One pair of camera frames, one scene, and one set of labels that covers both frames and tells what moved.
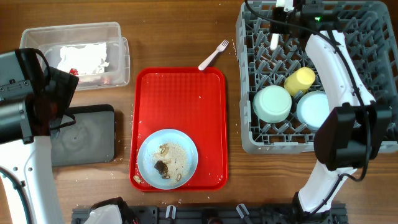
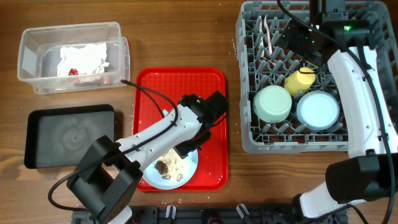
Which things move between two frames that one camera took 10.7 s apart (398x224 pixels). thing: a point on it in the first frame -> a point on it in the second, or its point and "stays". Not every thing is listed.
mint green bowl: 272,104 stays
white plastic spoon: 274,41 -> 267,27
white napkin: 91,59 stays
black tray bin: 91,139 stays
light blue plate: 176,150 stays
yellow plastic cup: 299,81 stays
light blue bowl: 312,109 stays
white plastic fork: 220,48 -> 261,37
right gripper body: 276,22 -> 287,38
